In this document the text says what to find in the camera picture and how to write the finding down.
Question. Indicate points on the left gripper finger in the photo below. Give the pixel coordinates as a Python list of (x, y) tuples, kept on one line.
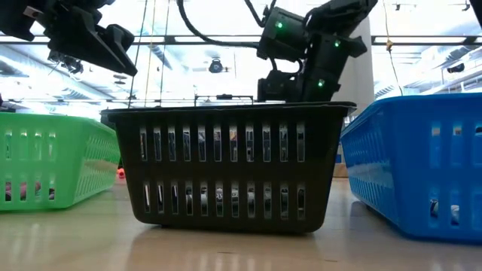
[(122, 41), (83, 52)]

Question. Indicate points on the green plastic basket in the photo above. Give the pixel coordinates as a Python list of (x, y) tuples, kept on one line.
[(86, 158)]

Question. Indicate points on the black plastic basket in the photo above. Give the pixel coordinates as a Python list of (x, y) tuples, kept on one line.
[(226, 171)]

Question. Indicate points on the grey paper-wrapped crayon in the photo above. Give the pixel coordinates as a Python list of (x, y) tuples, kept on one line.
[(434, 209)]

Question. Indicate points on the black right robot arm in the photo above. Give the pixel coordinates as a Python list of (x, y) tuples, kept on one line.
[(286, 37)]

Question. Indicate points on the black table clamp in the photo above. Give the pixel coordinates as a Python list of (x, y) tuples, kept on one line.
[(132, 98)]

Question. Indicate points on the small black background stand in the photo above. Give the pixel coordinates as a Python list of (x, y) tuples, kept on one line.
[(226, 97)]

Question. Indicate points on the black dome ceiling fixture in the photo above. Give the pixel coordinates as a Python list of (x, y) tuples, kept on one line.
[(215, 66)]

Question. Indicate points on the black overhead crossbar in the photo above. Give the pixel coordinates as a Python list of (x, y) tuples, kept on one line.
[(226, 39)]

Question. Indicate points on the blue plastic basket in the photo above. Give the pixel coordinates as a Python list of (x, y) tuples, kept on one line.
[(410, 150)]

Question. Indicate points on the short red crayon piece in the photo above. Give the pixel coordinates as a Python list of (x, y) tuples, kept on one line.
[(121, 173)]

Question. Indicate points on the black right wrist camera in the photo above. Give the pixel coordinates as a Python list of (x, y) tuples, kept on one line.
[(276, 86)]

